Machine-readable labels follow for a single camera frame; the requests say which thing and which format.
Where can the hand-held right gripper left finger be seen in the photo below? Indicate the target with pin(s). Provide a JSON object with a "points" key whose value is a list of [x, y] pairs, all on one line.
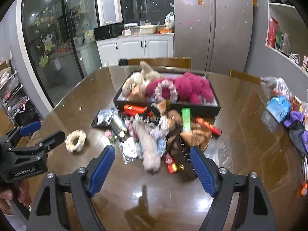
{"points": [[101, 170]]}

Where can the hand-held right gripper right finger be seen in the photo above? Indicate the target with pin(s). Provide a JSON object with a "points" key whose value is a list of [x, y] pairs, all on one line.
{"points": [[203, 173]]}

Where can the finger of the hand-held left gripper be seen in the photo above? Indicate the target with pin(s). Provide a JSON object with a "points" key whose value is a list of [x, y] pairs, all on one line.
{"points": [[30, 128], [54, 139]]}

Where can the cream fluffy hair band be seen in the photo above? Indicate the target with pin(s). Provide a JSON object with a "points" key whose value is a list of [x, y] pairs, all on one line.
{"points": [[150, 154]]}

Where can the black box white interior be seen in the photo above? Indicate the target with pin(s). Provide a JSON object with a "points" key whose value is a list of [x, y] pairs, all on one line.
{"points": [[192, 110]]}

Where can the brown triangular snack packet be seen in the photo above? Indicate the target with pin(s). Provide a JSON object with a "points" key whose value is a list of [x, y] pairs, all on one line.
{"points": [[138, 92]]}

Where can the magenta plush toy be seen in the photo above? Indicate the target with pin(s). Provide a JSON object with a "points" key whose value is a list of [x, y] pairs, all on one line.
{"points": [[190, 86]]}

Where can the white plush bunny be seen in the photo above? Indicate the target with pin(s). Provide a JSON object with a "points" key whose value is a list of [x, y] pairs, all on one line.
{"points": [[130, 84]]}

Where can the pale lace scrunchie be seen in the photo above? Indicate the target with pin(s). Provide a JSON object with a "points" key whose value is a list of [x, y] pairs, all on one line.
{"points": [[157, 91]]}

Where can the beige plush toy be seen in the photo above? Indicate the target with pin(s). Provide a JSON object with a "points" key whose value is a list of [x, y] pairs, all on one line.
{"points": [[146, 69]]}

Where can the glossy wooden desktop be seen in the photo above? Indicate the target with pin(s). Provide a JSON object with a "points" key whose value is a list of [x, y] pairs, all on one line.
{"points": [[240, 149]]}

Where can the person's left hand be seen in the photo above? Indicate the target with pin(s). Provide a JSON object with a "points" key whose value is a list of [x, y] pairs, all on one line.
{"points": [[7, 199]]}

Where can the cream crochet scrunchie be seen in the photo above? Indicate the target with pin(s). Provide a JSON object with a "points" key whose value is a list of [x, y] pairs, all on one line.
{"points": [[69, 142]]}

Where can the dark brown dotted pouch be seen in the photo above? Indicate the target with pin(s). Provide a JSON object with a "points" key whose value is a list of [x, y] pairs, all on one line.
{"points": [[180, 163]]}

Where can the small red packet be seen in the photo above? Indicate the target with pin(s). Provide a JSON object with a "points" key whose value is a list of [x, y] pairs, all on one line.
{"points": [[170, 166]]}

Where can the small pink item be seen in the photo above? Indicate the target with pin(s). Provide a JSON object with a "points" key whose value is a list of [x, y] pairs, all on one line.
{"points": [[110, 136]]}

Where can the orange triangular snack packet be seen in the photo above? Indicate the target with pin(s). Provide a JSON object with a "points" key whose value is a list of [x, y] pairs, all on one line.
{"points": [[195, 137]]}

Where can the red patterned tube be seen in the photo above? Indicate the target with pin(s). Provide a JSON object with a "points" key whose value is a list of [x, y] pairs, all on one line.
{"points": [[208, 125]]}

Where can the dark striped tube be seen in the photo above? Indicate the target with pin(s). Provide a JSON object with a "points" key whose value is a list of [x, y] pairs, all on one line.
{"points": [[118, 125]]}

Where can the black packet white label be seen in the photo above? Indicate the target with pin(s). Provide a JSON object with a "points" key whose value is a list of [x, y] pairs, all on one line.
{"points": [[102, 119]]}

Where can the green tube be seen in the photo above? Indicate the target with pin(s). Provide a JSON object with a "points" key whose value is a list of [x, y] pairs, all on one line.
{"points": [[186, 119]]}

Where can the glass sliding door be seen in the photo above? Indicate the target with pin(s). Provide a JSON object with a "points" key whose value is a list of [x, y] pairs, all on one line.
{"points": [[60, 60]]}

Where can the blue packet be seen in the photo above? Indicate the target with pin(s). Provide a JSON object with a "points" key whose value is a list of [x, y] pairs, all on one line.
{"points": [[279, 108]]}

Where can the grey cloth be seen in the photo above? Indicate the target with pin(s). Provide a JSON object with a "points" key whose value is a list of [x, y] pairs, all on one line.
{"points": [[298, 139]]}

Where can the white pen orange cap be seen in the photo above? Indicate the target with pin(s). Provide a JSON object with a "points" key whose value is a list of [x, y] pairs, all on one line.
{"points": [[304, 187]]}

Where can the black bag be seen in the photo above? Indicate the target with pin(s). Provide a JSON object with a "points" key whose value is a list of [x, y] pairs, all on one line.
{"points": [[122, 62]]}

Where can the wooden chair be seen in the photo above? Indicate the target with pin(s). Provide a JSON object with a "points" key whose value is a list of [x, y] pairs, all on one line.
{"points": [[243, 77], [168, 62]]}

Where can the purple cloth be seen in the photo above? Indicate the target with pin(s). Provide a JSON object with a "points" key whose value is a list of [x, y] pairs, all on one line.
{"points": [[297, 119]]}

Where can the clear plastic bag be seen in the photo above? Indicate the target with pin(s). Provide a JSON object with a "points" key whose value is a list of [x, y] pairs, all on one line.
{"points": [[279, 86]]}

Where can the wooden chair back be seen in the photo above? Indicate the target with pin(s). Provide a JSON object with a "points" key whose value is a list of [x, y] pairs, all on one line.
{"points": [[168, 62]]}

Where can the clear bag of snacks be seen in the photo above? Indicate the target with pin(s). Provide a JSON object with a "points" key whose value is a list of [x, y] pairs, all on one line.
{"points": [[296, 102]]}

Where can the black microwave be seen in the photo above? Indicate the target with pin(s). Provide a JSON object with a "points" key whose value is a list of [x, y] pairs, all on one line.
{"points": [[103, 31]]}

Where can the white kitchen cabinet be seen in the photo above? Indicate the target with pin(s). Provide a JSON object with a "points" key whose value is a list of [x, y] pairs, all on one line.
{"points": [[132, 45]]}

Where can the white cup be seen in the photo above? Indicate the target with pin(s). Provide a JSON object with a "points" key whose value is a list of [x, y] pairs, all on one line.
{"points": [[126, 32]]}

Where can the beige basin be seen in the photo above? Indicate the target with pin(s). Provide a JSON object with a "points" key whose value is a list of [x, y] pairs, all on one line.
{"points": [[148, 30]]}

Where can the silver double-door fridge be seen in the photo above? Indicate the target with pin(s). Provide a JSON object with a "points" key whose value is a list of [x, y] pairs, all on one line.
{"points": [[211, 28]]}

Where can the red gift box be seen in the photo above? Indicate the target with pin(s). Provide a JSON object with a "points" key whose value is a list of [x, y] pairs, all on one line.
{"points": [[272, 33]]}

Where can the white plastic bag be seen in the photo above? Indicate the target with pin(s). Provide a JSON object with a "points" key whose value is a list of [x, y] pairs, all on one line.
{"points": [[169, 20]]}

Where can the white wall shelf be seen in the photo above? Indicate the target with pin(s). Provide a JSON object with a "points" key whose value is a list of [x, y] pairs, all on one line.
{"points": [[281, 9]]}

